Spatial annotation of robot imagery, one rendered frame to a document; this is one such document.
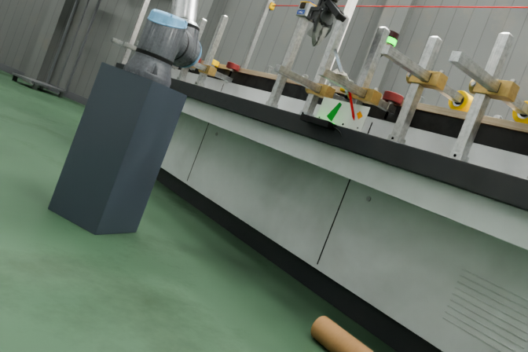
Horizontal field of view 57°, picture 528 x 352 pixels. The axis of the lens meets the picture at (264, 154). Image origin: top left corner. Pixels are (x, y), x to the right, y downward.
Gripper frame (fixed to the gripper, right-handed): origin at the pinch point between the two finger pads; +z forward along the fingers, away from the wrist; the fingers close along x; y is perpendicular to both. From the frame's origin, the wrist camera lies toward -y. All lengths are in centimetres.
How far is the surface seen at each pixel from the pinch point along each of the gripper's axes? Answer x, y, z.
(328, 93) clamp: -16.1, -0.3, 15.4
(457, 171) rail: -12, -70, 31
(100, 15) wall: -125, 712, -53
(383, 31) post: -14.9, -18.0, -12.7
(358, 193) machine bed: -37, -18, 50
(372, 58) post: -14.9, -17.8, -1.3
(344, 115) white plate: -14.2, -15.4, 23.3
